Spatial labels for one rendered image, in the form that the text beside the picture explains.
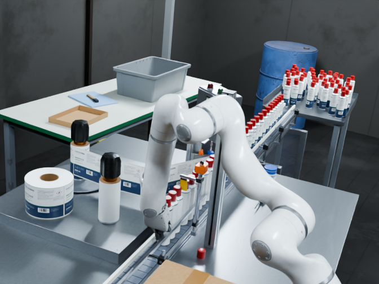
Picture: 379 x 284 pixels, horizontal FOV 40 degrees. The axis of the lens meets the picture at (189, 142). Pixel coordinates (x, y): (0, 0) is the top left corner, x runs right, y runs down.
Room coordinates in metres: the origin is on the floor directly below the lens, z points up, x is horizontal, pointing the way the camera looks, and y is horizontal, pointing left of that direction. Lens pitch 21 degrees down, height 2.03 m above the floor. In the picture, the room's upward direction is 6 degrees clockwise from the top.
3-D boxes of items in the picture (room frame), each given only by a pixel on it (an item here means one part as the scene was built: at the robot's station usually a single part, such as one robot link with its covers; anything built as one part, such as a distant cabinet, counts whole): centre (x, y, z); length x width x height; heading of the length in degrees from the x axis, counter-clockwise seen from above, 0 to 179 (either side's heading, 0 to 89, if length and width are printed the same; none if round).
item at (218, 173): (1.90, -0.13, 1.16); 0.04 x 0.04 x 0.67; 68
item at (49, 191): (1.99, 0.57, 0.95); 0.20 x 0.20 x 0.14
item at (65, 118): (3.35, 0.76, 0.82); 0.34 x 0.24 x 0.04; 157
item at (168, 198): (1.80, 0.06, 0.98); 0.05 x 0.05 x 0.20
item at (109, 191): (1.95, 0.31, 1.03); 0.09 x 0.09 x 0.30
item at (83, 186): (2.30, 0.51, 0.89); 0.31 x 0.31 x 0.01
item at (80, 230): (2.19, 0.39, 0.86); 0.80 x 0.67 x 0.05; 158
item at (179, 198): (1.90, 0.03, 0.98); 0.05 x 0.05 x 0.20
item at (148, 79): (4.18, 0.35, 0.91); 0.60 x 0.40 x 0.22; 155
